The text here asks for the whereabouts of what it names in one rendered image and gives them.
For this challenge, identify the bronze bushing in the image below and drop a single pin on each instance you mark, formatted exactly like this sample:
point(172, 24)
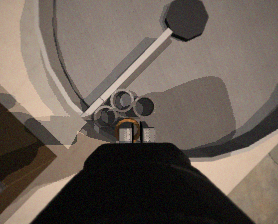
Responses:
point(136, 136)

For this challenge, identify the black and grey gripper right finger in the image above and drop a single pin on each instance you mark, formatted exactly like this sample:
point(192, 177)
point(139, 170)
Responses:
point(147, 134)

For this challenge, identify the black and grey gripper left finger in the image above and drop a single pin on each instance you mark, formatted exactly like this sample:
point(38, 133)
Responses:
point(126, 134)

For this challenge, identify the grey metal ring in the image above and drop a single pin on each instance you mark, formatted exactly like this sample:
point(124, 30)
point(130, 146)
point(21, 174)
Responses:
point(98, 120)
point(114, 96)
point(153, 103)

